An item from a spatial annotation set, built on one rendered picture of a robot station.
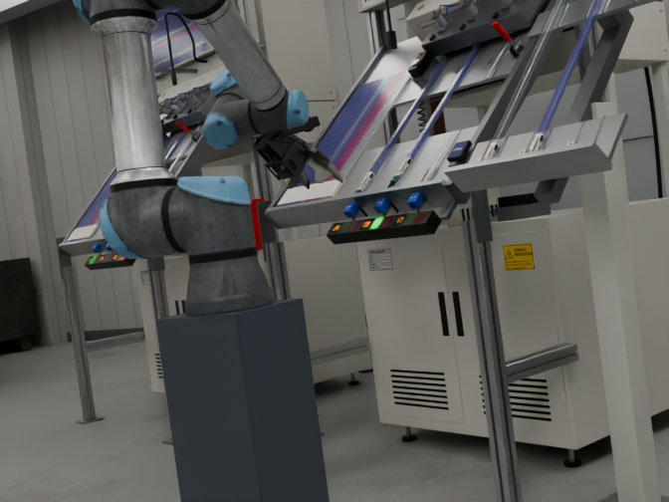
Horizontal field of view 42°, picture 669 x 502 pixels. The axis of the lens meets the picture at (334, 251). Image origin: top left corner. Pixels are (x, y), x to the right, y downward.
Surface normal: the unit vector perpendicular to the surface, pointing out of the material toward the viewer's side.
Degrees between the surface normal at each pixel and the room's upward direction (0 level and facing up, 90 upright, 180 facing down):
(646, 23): 90
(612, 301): 90
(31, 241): 90
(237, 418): 90
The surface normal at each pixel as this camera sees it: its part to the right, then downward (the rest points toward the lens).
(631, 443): -0.77, 0.12
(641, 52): 0.63, -0.06
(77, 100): -0.55, 0.10
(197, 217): -0.36, 0.07
